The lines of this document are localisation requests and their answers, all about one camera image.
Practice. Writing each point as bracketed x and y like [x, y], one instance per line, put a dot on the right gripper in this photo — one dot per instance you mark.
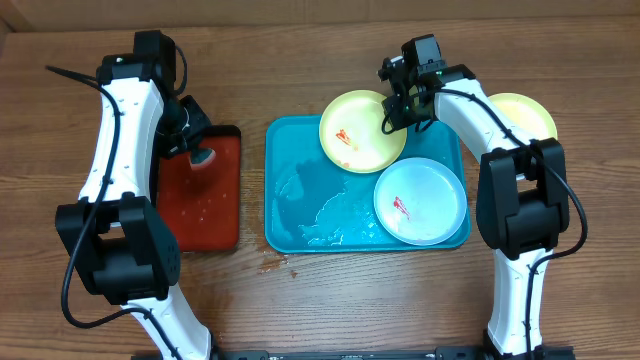
[396, 106]

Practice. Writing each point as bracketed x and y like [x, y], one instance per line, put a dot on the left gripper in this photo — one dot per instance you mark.
[201, 124]

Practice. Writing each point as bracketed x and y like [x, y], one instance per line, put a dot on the dark blue sponge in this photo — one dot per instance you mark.
[200, 158]

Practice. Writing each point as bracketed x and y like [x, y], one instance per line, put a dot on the green plate back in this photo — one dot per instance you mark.
[350, 133]

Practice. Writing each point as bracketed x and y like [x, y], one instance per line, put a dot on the green plate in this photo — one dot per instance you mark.
[350, 133]
[526, 113]

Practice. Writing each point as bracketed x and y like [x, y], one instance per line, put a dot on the light blue plate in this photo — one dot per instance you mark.
[420, 201]

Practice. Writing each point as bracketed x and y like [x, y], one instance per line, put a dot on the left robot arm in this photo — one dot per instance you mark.
[123, 258]

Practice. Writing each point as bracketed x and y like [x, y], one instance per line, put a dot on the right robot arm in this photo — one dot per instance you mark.
[522, 201]

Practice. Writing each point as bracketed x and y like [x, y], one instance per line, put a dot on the black tray with red water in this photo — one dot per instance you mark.
[201, 203]

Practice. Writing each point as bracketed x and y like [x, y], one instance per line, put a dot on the blue plastic tray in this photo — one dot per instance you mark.
[311, 204]

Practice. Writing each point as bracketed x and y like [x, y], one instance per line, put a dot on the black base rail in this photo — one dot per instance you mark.
[440, 353]

